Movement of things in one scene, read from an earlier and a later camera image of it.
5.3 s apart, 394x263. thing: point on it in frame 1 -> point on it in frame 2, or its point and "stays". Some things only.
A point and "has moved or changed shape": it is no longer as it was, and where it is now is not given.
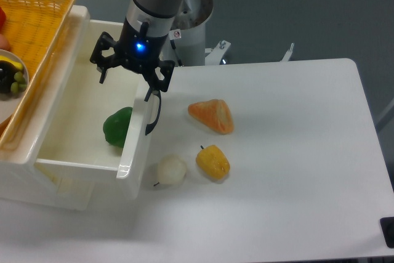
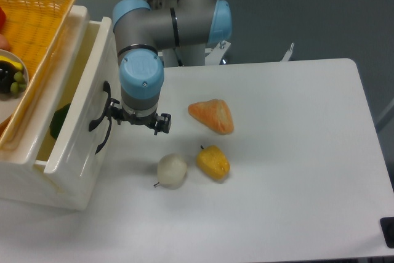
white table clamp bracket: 216,53 stays
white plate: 8,106 stays
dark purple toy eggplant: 7,71 stays
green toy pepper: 115,126 -> 58,120
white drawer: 97,129 has moved or changed shape
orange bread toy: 214,114 stays
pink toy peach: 4,44 stays
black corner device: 387,226 stays
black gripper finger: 106,41 -> 114,112
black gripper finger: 167,68 -> 162,124
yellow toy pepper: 212,161 stays
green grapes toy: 20,85 stays
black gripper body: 140,51 -> 126,116
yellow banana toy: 17,64 stays
